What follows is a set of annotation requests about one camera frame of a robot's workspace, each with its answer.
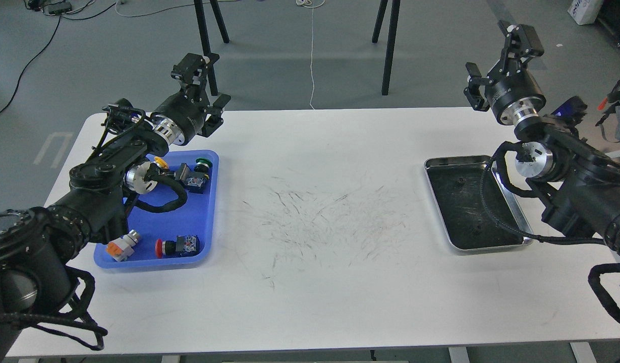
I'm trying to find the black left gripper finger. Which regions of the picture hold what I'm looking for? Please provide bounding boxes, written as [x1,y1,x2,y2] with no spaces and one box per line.
[201,95,232,138]
[171,53,219,106]

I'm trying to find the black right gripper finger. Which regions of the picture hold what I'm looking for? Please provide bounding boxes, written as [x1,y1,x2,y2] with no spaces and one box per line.
[464,62,492,112]
[497,20,544,81]

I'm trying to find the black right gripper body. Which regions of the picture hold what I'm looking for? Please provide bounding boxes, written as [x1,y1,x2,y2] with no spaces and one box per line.
[484,69,546,127]

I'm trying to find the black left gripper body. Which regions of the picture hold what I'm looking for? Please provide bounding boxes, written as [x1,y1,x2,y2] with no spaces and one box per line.
[151,93,217,146]

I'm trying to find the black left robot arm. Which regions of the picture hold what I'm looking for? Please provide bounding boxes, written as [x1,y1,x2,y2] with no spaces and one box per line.
[0,53,231,362]

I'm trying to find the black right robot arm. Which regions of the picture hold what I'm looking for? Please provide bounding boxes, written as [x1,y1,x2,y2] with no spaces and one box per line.
[464,20,620,324]

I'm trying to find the silver metal tray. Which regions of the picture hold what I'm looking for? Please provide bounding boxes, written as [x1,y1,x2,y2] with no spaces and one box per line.
[424,155,533,253]

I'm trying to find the blue plastic tray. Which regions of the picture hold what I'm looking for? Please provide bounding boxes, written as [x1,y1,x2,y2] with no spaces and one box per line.
[93,150,220,271]

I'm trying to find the black table leg left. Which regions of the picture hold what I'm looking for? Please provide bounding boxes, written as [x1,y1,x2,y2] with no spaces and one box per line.
[194,0,231,96]

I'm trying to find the black table leg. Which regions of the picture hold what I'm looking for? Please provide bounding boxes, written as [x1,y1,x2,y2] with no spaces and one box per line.
[194,0,231,96]
[371,0,401,96]

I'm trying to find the white cardboard box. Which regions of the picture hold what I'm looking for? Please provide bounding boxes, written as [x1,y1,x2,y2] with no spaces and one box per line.
[567,0,603,26]

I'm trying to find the black table leg right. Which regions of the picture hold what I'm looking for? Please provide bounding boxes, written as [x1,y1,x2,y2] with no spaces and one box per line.
[371,0,401,96]

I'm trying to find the orange grey connector block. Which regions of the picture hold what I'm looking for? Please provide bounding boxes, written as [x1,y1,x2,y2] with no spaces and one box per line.
[106,230,141,262]

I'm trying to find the yellow push button switch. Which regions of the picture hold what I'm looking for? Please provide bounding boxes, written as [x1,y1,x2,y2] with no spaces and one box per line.
[151,156,171,175]

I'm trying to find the green push button switch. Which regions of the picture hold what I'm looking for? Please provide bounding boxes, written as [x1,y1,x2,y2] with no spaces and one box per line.
[174,158,213,195]

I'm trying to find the red push button switch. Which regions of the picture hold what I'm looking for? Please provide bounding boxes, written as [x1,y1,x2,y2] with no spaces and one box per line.
[154,235,202,258]

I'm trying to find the white floor cable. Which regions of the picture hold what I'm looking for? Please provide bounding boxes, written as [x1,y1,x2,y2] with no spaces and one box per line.
[296,0,326,110]

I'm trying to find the black floor cable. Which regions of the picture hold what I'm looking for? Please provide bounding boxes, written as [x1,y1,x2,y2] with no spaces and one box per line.
[0,0,119,123]

